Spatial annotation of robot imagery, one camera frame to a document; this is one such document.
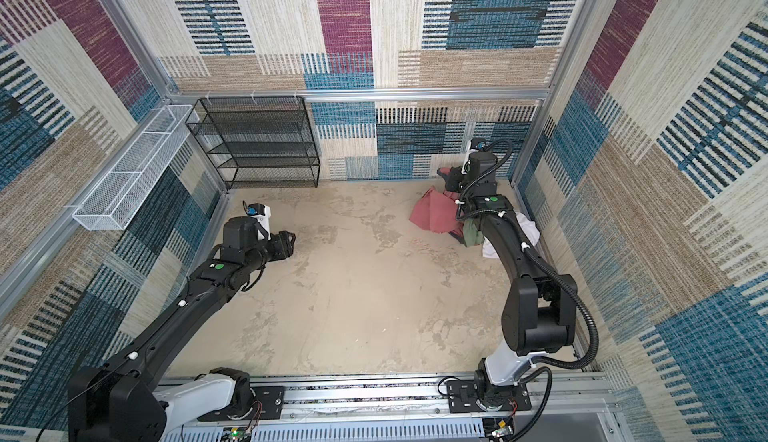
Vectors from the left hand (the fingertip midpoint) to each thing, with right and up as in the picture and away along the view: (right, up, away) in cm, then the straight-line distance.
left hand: (286, 232), depth 82 cm
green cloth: (+54, -2, +12) cm, 55 cm away
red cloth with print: (+42, +6, +9) cm, 44 cm away
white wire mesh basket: (-37, +7, -12) cm, 39 cm away
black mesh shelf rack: (-19, +31, +26) cm, 44 cm away
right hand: (+47, +17, +4) cm, 50 cm away
